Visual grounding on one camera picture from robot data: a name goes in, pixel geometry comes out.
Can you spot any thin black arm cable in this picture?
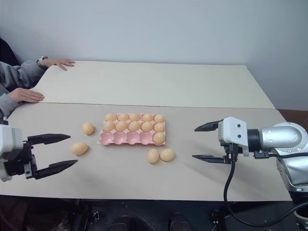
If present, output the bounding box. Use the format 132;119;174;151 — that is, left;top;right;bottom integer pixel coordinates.
254;151;308;160

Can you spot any dark rounded shape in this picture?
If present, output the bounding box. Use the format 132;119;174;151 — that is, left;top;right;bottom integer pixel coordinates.
167;212;192;231

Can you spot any pink egg tray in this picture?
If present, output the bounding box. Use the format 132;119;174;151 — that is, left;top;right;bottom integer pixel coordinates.
97;113;167;147

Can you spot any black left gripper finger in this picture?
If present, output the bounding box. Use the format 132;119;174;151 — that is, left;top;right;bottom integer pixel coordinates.
27;133;71;145
36;159;78;180

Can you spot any black metal table frame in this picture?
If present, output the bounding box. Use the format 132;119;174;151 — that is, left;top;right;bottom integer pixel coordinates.
61;198;228;231

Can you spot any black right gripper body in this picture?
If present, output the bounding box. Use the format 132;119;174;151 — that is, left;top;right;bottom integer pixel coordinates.
219;140;243;165

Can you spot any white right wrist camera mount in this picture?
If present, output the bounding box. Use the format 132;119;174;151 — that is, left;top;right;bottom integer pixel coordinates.
217;116;250;157

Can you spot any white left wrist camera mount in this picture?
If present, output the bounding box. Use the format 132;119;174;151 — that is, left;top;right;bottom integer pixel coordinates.
0;123;24;182

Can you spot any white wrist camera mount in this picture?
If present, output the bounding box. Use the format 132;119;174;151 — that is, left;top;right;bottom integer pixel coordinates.
0;123;24;182
217;116;250;157

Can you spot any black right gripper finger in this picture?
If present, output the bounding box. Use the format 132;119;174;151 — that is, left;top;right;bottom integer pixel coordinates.
194;119;224;132
192;154;227;164

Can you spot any silver wristwatch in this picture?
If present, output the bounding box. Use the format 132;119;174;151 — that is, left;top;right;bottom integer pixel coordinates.
37;55;49;68

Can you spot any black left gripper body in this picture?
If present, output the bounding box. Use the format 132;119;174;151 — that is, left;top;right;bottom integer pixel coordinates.
3;140;39;180

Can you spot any person's left hand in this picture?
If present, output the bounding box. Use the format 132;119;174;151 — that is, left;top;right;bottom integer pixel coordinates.
43;58;76;71

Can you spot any thick black wrist cable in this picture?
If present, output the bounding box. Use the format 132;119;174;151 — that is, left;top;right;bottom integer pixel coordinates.
223;143;308;228

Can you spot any person's right hand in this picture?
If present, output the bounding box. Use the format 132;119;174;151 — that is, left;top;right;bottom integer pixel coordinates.
8;87;46;104

